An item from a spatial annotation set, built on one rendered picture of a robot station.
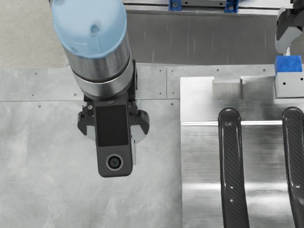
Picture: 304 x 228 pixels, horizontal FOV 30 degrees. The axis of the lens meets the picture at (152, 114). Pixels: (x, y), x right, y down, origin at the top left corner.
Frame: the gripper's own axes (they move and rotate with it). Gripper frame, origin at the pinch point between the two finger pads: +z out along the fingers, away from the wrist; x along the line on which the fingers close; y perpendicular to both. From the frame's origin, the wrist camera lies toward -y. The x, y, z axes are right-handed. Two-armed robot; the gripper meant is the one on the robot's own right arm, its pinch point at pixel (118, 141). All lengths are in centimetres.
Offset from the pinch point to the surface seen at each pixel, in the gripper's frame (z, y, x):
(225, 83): 7.5, 13.6, -18.1
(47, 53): 95, 69, 37
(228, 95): 8.7, 11.7, -18.6
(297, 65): 4.6, 15.4, -30.4
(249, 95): 6.0, 10.5, -21.8
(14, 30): 95, 80, 50
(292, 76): 3.3, 12.6, -28.9
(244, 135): 6.3, 3.1, -20.6
